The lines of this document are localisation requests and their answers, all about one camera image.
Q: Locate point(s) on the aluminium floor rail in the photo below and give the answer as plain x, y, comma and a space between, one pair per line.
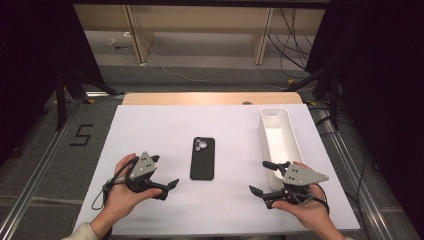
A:
40, 166
353, 173

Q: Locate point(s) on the small white floor item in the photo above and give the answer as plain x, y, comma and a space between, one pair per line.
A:
111, 41

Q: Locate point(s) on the black curtain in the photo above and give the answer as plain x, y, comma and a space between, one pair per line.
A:
383, 83
33, 66

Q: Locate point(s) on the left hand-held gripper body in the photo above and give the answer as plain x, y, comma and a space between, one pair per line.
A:
141, 166

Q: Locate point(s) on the white board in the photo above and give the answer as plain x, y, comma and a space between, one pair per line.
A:
233, 133

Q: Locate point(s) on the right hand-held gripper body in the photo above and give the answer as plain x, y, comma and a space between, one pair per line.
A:
300, 175

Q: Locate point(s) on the beige wooden furniture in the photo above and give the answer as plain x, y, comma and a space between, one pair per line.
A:
200, 18

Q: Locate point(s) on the black metal stand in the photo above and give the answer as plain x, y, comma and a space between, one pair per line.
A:
334, 100
60, 100

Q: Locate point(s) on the person's left hand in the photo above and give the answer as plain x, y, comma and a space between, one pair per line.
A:
121, 198

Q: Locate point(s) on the yellow floor tape marker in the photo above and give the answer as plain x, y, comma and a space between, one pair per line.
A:
90, 101
291, 81

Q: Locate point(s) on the person's right hand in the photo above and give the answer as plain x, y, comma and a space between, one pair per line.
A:
311, 211

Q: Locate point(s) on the white plastic bin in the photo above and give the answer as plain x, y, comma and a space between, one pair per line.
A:
278, 140

